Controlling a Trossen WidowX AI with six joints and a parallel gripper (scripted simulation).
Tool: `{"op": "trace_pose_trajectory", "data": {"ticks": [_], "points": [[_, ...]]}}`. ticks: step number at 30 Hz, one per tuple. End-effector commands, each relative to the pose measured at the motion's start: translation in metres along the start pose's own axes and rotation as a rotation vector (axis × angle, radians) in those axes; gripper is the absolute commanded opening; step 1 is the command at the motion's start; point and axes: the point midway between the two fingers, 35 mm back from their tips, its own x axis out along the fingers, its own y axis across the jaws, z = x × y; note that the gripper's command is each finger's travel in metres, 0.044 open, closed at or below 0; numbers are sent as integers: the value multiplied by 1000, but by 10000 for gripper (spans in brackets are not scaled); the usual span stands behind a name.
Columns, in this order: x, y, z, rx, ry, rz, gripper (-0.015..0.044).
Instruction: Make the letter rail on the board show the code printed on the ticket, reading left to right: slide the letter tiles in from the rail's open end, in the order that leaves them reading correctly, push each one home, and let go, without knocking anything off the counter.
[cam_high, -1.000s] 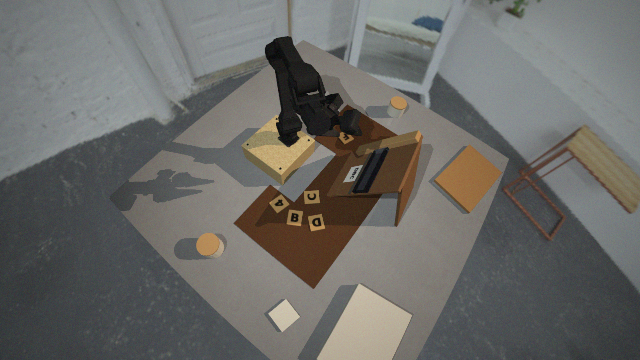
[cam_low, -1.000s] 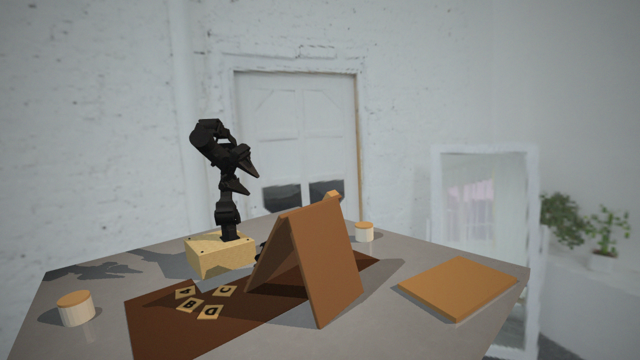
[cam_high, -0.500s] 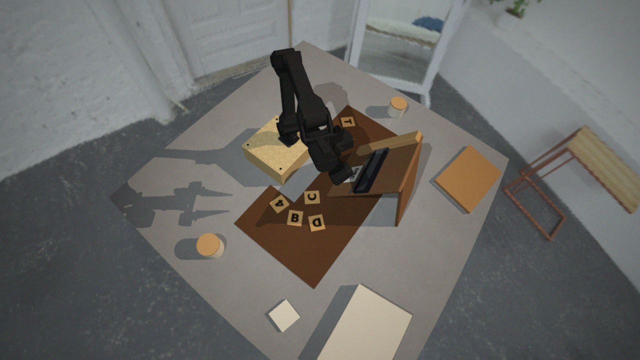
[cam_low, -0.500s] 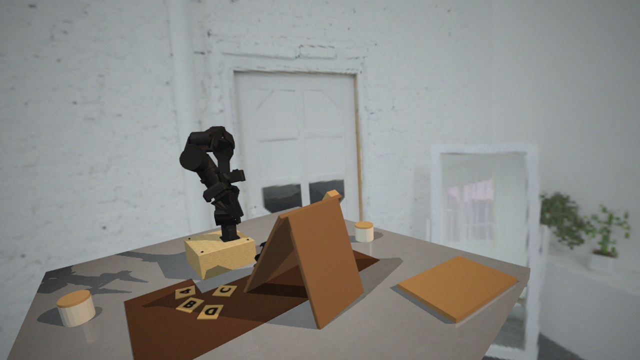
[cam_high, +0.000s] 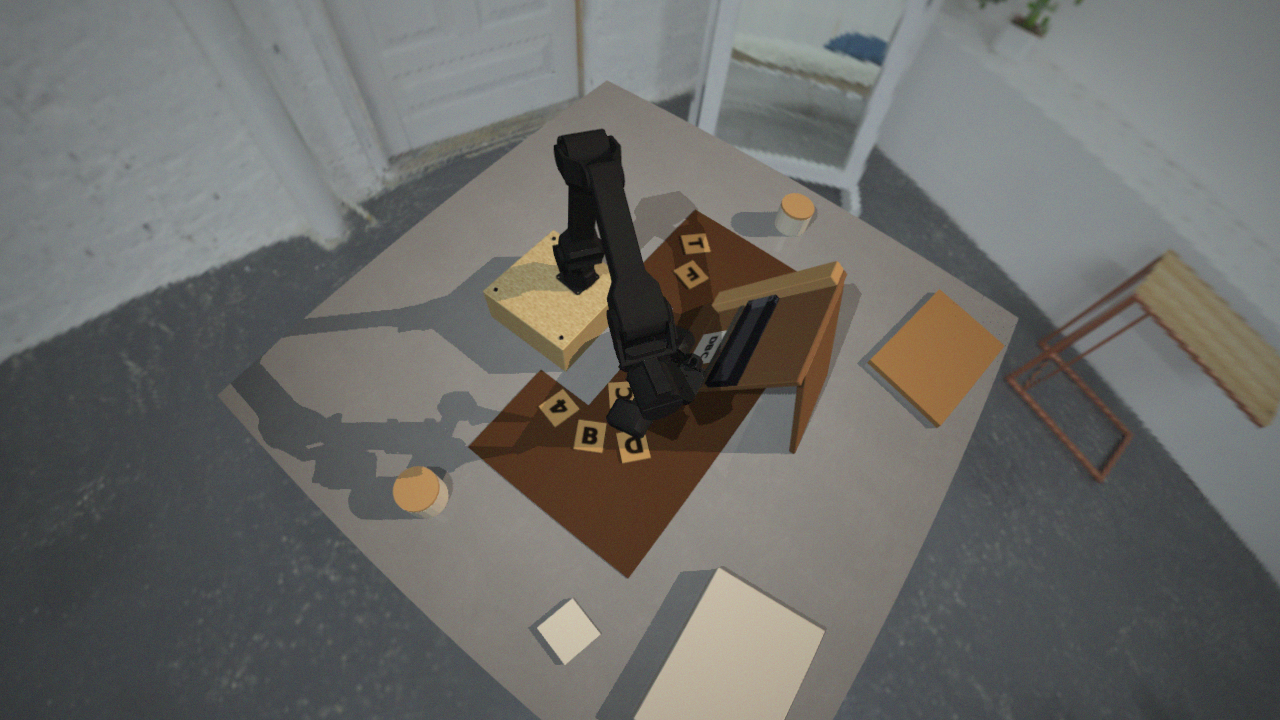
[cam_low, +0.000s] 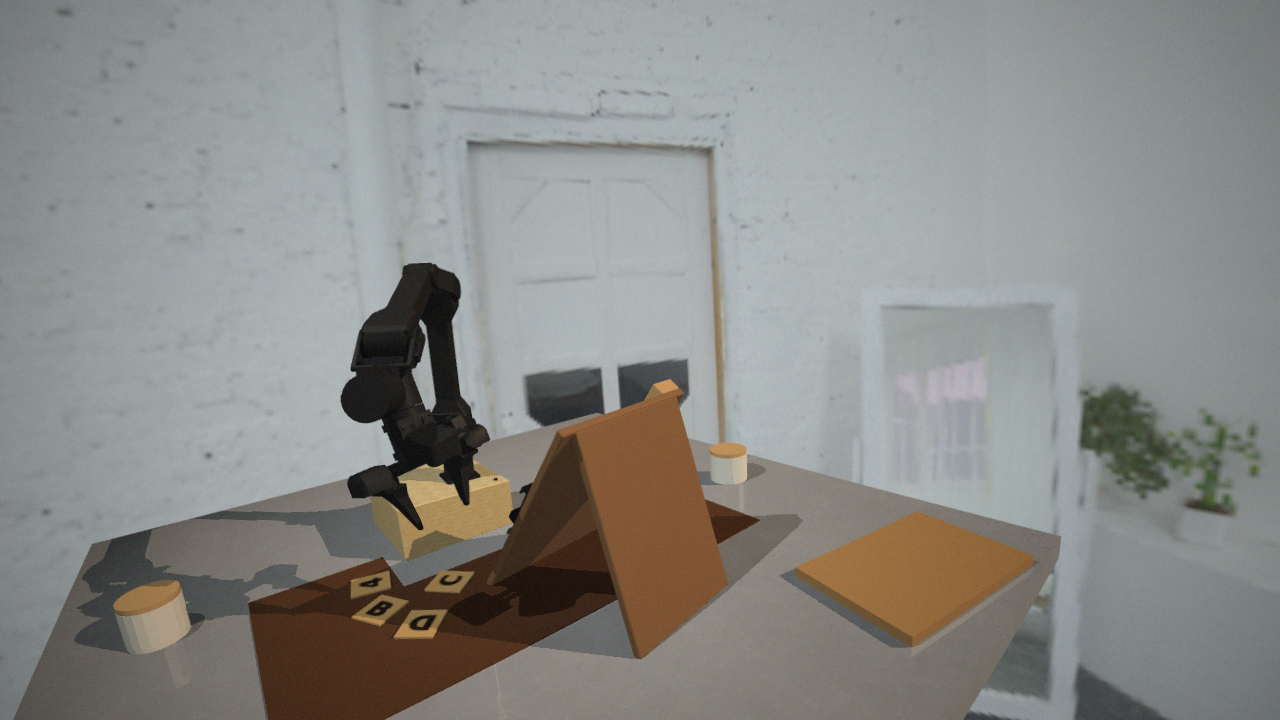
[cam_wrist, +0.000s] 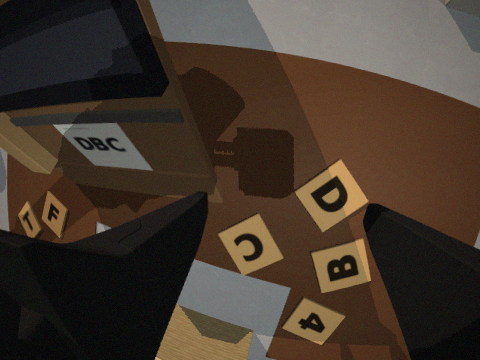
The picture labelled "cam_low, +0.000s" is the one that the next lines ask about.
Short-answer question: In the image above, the beige cylindrical container with brown lid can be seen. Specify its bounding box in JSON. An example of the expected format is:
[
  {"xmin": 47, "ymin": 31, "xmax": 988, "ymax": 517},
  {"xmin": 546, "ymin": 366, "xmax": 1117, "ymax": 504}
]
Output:
[
  {"xmin": 113, "ymin": 580, "xmax": 191, "ymax": 655},
  {"xmin": 710, "ymin": 443, "xmax": 748, "ymax": 486}
]

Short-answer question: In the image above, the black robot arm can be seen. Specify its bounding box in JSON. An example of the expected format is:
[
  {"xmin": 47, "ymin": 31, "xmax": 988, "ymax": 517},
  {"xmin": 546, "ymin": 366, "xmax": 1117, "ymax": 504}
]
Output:
[{"xmin": 340, "ymin": 263, "xmax": 477, "ymax": 486}]

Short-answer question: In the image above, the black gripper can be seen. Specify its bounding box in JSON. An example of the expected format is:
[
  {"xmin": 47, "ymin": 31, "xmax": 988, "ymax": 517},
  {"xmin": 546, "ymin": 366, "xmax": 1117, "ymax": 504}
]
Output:
[{"xmin": 347, "ymin": 404, "xmax": 490, "ymax": 530}]

